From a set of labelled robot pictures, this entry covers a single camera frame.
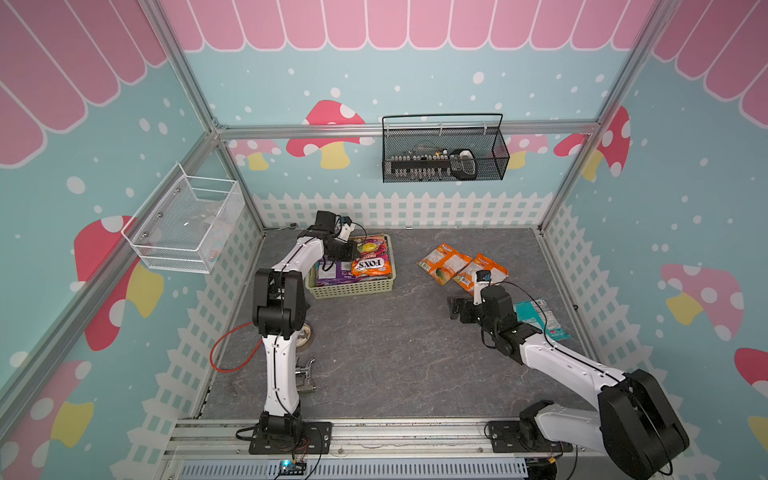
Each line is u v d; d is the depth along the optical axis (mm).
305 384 814
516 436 732
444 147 943
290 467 727
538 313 959
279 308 603
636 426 410
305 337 914
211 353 853
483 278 760
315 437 744
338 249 899
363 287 971
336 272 1015
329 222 853
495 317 658
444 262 1088
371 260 997
